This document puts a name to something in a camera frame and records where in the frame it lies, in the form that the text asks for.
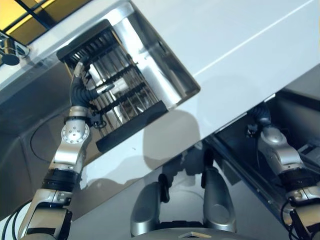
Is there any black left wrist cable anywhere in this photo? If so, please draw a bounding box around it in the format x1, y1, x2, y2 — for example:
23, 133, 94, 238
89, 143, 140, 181
86, 109, 107, 132

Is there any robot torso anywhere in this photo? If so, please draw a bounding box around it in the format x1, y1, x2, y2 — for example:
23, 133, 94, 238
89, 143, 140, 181
147, 225, 253, 240

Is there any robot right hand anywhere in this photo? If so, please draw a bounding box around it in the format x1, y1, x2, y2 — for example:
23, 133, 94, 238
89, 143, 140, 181
249, 104, 273, 126

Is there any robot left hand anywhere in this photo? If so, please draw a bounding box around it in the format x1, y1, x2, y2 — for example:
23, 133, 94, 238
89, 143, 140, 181
70, 60, 116, 110

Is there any chrome kitchen faucet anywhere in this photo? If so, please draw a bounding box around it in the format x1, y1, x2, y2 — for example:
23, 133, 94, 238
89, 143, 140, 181
0, 30, 31, 67

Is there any stainless steel sink basin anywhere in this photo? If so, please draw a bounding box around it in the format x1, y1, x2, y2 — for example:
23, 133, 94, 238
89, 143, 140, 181
56, 0, 202, 161

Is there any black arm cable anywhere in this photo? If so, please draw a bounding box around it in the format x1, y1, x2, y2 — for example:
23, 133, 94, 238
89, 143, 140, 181
279, 197, 313, 240
0, 206, 29, 240

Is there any black dish drying rack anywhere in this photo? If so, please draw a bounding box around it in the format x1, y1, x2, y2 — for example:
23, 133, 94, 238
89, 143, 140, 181
56, 19, 167, 154

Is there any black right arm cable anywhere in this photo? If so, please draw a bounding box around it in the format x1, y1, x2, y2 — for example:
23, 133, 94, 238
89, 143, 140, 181
279, 197, 313, 240

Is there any silver robot right leg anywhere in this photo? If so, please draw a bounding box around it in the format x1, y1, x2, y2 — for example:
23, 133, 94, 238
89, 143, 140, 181
201, 148, 237, 234

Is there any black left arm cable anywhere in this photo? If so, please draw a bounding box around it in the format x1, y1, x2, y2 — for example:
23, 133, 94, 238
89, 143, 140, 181
0, 206, 29, 240

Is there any black-framed window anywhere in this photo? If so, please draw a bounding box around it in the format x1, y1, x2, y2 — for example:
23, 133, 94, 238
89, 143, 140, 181
0, 0, 66, 47

